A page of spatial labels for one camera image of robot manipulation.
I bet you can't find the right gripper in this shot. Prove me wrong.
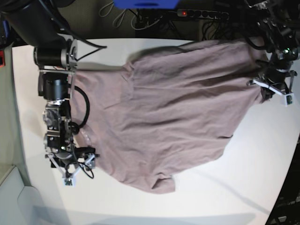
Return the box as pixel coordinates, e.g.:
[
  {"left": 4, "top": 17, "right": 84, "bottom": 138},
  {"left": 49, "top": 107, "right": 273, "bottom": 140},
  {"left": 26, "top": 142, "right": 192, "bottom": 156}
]
[{"left": 45, "top": 146, "right": 99, "bottom": 179}]

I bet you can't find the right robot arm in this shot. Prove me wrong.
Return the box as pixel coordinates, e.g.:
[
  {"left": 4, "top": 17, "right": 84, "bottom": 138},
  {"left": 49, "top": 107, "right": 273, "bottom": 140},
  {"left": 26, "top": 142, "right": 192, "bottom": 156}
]
[{"left": 0, "top": 0, "right": 98, "bottom": 186}]

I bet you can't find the red clamp at table edge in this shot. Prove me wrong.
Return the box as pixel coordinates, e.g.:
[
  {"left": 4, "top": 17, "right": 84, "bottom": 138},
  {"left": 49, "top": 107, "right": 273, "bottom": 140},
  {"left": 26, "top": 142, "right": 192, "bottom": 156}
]
[{"left": 0, "top": 50, "right": 5, "bottom": 68}]

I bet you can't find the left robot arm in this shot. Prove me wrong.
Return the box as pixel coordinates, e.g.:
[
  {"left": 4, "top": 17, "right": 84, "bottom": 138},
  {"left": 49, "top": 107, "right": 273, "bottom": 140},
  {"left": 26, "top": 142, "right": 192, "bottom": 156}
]
[{"left": 245, "top": 0, "right": 300, "bottom": 106}]

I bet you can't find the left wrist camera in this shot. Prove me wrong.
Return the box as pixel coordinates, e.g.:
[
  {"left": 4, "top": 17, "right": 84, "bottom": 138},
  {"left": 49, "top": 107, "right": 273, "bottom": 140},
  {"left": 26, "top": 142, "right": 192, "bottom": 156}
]
[{"left": 282, "top": 93, "right": 294, "bottom": 106}]

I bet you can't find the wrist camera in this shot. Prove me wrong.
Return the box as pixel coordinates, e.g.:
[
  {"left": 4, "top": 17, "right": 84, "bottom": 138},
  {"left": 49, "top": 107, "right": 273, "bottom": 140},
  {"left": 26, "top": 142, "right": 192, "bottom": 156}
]
[
  {"left": 282, "top": 93, "right": 294, "bottom": 106},
  {"left": 62, "top": 177, "right": 76, "bottom": 187}
]

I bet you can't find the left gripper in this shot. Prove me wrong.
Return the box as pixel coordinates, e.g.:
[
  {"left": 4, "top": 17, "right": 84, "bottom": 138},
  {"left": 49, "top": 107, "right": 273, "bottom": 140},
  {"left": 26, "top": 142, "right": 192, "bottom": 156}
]
[{"left": 247, "top": 68, "right": 295, "bottom": 102}]

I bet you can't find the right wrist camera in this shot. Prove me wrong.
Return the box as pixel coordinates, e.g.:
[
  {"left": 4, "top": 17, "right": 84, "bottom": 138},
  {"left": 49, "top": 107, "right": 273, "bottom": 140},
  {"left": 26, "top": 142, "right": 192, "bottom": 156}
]
[{"left": 62, "top": 177, "right": 76, "bottom": 187}]

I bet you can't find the black power strip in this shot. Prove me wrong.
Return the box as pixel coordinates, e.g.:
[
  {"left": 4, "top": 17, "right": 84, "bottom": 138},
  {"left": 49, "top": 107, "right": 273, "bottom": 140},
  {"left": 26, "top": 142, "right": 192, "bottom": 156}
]
[{"left": 177, "top": 9, "right": 229, "bottom": 20}]

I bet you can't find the blue box overhead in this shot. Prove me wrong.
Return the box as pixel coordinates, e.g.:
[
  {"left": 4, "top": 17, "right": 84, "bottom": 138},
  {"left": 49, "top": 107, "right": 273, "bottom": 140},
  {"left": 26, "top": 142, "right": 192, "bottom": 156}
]
[{"left": 113, "top": 0, "right": 179, "bottom": 9}]

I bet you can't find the mauve t-shirt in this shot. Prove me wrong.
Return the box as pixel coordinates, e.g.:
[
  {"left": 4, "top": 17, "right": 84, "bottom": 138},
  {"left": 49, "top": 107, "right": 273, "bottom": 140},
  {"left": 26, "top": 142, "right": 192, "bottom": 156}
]
[{"left": 75, "top": 40, "right": 266, "bottom": 194}]

